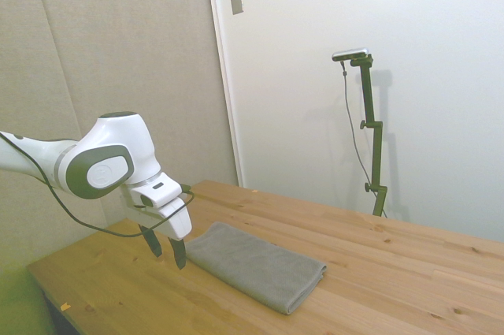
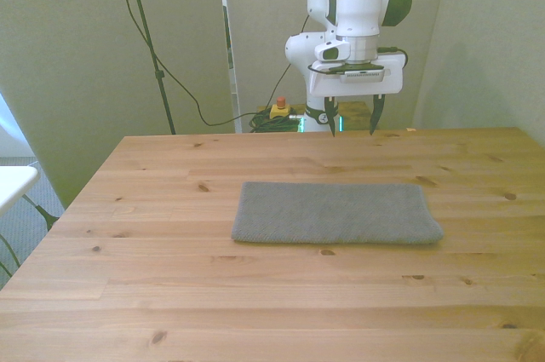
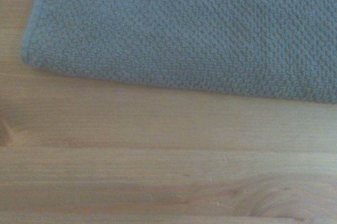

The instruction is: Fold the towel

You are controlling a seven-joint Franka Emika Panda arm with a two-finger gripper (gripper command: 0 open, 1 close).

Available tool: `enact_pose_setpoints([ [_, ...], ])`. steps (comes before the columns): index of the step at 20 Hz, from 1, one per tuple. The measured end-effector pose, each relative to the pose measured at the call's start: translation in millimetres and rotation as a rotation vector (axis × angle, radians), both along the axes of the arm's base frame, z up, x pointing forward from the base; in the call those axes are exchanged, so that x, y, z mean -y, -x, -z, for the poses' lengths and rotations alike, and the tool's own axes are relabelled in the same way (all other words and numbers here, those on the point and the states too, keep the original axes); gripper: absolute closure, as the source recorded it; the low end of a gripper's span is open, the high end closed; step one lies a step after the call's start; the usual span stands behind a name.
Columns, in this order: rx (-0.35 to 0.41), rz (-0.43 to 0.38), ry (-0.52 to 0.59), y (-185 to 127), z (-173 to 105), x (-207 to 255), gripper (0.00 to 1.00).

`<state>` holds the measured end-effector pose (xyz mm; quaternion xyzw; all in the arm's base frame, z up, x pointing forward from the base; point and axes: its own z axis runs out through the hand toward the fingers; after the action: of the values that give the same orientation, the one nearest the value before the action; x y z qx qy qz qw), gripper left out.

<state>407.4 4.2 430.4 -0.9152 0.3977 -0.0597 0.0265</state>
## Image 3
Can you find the grey terry towel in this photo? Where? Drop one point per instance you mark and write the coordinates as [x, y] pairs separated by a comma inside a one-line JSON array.
[[184, 31]]

